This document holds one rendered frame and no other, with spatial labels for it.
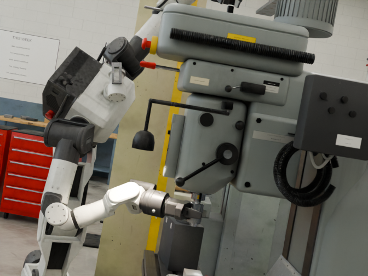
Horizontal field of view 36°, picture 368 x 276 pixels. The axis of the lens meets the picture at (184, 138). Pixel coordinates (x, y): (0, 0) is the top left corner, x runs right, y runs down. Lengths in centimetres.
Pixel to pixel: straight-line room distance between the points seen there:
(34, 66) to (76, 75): 892
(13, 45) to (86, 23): 141
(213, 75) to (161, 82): 184
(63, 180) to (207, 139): 53
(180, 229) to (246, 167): 53
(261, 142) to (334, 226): 34
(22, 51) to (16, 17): 64
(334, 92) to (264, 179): 39
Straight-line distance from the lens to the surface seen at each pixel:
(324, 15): 189
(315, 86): 157
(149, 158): 360
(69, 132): 200
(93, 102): 208
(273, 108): 180
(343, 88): 159
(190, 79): 175
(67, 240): 249
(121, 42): 222
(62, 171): 198
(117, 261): 373
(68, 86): 209
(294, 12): 187
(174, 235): 222
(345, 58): 1166
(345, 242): 185
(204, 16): 176
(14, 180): 658
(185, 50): 174
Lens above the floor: 157
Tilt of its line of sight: 3 degrees down
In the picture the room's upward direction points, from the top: 10 degrees clockwise
